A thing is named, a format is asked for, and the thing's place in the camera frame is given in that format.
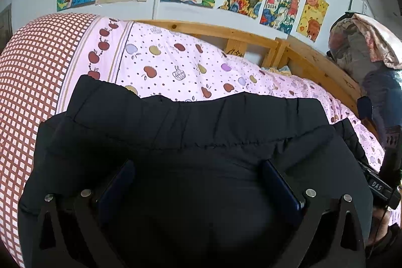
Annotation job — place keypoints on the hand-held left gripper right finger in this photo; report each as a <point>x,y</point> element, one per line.
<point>282,189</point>

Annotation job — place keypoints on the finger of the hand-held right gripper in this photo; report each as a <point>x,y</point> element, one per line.
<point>364,108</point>

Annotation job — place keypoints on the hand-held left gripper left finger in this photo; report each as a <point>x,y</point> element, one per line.
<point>116,192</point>

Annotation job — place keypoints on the pink apple print bedsheet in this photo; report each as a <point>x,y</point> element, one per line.
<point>188,67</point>

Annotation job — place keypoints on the white wall socket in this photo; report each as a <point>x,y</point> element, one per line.
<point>357,5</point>

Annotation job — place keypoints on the colourful calendar wall poster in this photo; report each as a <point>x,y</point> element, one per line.
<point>282,1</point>

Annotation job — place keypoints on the blue denim garment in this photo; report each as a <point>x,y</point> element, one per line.
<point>381,89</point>

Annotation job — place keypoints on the black padded jacket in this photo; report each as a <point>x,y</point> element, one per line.
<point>188,145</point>

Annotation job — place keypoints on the pink floral cloth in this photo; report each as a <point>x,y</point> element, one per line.
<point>377,35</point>

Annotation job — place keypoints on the wooden bed frame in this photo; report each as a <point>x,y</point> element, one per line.
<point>238,46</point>

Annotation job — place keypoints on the yellow bear wall poster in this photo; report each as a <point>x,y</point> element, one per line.
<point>312,13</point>

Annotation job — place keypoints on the grey floral bundle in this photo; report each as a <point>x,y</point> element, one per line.
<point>348,45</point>

